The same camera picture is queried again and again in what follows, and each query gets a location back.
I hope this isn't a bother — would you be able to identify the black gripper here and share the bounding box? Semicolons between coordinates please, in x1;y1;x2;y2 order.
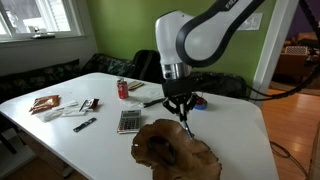
162;76;199;122

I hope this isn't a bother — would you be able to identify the blue pen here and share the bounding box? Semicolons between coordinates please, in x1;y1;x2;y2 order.
183;121;193;139

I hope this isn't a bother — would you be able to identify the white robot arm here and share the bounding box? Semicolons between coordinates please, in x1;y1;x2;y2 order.
155;0;265;122

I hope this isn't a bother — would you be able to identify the black marker pen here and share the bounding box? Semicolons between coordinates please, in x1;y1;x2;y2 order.
142;98;166;108

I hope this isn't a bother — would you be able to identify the blue tape roll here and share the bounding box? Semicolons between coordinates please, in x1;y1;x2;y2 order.
194;97;207;110

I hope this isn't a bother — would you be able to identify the wooden burl bowl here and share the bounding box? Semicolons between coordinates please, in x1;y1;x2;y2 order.
131;119;222;180

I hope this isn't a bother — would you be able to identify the notepad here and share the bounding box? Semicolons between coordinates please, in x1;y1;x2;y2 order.
128;81;144;91

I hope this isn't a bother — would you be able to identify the grey calculator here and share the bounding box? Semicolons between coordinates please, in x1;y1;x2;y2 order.
117;110;141;134

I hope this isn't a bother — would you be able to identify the black backpack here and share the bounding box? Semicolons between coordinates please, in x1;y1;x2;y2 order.
130;50;164;84

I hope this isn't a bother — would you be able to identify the red soda can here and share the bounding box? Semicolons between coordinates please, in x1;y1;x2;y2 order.
117;78;129;99

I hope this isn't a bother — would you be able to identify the dark snack wrapper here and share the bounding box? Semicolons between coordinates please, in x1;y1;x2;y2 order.
79;99;99;111

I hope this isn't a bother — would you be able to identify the small black bar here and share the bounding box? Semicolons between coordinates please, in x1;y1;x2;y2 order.
73;117;97;133

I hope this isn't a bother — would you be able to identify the orange snack packet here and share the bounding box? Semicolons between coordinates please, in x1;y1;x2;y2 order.
30;95;59;113

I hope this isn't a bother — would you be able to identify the dark floral bench cushion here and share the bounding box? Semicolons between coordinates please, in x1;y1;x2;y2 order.
0;53;135;102

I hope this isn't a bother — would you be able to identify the window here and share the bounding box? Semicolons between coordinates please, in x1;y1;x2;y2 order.
0;0;84;43

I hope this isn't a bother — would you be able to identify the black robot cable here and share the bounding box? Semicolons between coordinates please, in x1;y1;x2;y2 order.
244;63;320;102

